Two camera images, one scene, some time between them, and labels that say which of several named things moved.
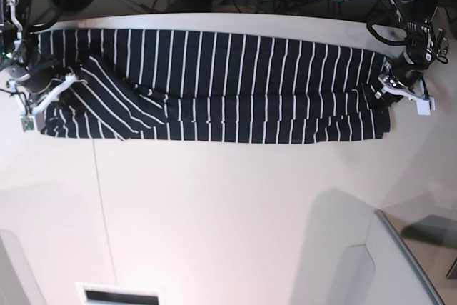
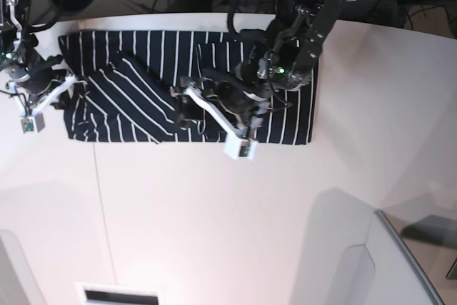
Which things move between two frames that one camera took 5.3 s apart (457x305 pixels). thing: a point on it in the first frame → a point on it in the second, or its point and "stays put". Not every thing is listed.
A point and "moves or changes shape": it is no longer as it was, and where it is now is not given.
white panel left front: x=18 y=284 stays put
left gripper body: x=41 y=77 stays put
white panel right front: x=350 y=254 stays put
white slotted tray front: x=97 y=293 stays put
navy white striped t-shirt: x=216 y=87 moves or changes shape
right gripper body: x=408 y=69 → x=234 y=98
